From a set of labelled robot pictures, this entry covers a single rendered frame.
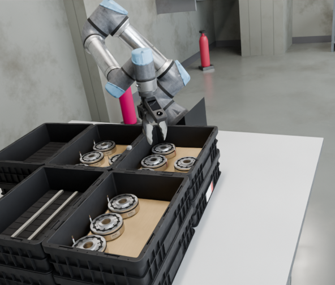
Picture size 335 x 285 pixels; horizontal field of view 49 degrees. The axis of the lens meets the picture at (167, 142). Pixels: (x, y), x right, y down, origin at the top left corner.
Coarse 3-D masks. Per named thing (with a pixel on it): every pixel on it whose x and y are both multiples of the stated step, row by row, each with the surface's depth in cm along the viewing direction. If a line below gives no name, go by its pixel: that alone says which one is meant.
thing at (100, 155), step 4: (92, 152) 162; (96, 152) 162; (100, 152) 161; (84, 156) 160; (100, 156) 158; (80, 160) 157; (84, 160) 156; (88, 160) 156; (92, 160) 155; (96, 160) 155
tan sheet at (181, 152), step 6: (180, 150) 159; (186, 150) 158; (192, 150) 158; (198, 150) 157; (174, 156) 155; (180, 156) 154; (186, 156) 154; (192, 156) 153; (168, 162) 151; (168, 168) 147
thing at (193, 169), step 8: (216, 128) 151; (144, 136) 153; (136, 144) 147; (208, 144) 139; (128, 152) 142; (200, 152) 133; (120, 160) 136; (200, 160) 130; (112, 168) 132; (120, 168) 131; (192, 168) 124; (192, 176) 122
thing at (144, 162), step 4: (148, 156) 151; (152, 156) 151; (156, 156) 150; (160, 156) 150; (144, 160) 149; (160, 160) 147; (164, 160) 146; (144, 164) 146; (148, 164) 145; (152, 164) 145; (156, 164) 144; (160, 164) 144
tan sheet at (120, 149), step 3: (117, 147) 171; (120, 147) 171; (123, 147) 170; (126, 147) 170; (117, 150) 168; (120, 150) 167; (123, 150) 167; (114, 153) 166; (117, 153) 165; (105, 156) 164; (111, 156) 163; (105, 159) 161; (108, 159) 161; (105, 162) 159; (108, 162) 158; (102, 165) 157; (105, 165) 156; (108, 165) 156
